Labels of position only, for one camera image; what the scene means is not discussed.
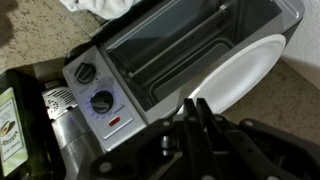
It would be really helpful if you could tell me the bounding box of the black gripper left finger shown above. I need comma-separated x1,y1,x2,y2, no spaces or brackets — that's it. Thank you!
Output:
89,97,205,180

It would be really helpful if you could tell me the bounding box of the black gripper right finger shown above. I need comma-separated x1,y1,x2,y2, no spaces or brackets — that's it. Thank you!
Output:
195,97,320,180

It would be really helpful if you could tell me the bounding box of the white round plate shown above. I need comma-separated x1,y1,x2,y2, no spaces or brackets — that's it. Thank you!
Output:
177,33,287,115

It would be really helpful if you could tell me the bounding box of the silver toaster oven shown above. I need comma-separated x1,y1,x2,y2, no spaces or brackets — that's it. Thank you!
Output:
62,0,306,153

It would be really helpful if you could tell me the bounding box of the black steel coffee maker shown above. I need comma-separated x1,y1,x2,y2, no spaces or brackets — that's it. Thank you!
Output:
41,79,105,180

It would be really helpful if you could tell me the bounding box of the grey white dish cloth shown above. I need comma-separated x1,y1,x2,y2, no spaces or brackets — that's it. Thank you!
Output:
59,0,143,21

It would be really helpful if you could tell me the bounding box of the dark avocado oil bottle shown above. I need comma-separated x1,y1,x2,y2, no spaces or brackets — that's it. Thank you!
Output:
0,69,52,180

